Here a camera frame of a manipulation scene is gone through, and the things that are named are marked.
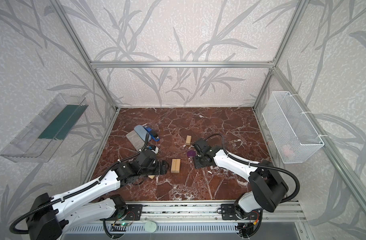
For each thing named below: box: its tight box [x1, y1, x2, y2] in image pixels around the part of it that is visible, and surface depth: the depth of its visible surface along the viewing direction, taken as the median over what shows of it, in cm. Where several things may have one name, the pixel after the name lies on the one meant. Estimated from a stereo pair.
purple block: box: [187, 150, 196, 157], surface depth 96 cm
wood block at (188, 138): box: [185, 135, 192, 146], surface depth 101 cm
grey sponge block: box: [126, 130, 145, 151], surface depth 101 cm
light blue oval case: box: [134, 125, 152, 142], surface depth 104 cm
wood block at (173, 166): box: [171, 159, 176, 173], surface depth 88 cm
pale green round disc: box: [144, 220, 157, 233], surface depth 69 cm
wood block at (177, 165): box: [175, 159, 181, 173], surface depth 89 cm
